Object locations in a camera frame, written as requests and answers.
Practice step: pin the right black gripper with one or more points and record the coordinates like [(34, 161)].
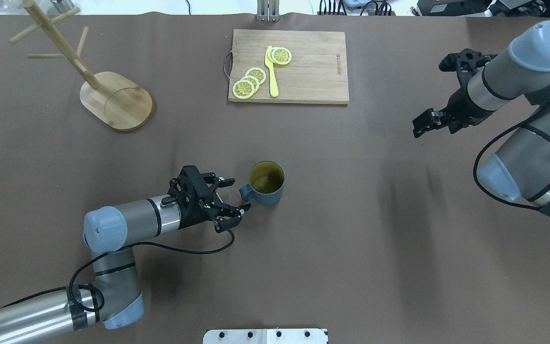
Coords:
[(461, 109)]

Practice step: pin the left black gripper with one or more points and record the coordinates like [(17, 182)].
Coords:
[(189, 217)]

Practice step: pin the blue mug yellow inside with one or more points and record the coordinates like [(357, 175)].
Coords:
[(266, 183)]

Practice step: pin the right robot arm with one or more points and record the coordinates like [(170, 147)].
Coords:
[(514, 167)]

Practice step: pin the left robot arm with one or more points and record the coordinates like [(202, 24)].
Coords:
[(107, 289)]

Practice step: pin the wooden cup storage rack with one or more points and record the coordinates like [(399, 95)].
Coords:
[(114, 99)]

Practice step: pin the lemon slice far right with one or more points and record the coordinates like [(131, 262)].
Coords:
[(243, 89)]

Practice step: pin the bamboo cutting board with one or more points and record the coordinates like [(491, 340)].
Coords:
[(317, 74)]

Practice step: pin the lemon slice middle right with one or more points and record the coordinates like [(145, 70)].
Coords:
[(255, 82)]

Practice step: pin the yellow plastic knife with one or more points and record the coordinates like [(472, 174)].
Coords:
[(273, 86)]

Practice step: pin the lemon slice top left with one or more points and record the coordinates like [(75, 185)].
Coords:
[(282, 55)]

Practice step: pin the lemon slice under left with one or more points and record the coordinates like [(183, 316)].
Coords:
[(269, 56)]

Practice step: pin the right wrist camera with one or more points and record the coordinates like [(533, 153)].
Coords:
[(467, 60)]

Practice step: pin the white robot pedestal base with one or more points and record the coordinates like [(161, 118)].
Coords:
[(267, 336)]

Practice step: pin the aluminium frame post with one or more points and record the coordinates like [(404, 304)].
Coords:
[(268, 10)]

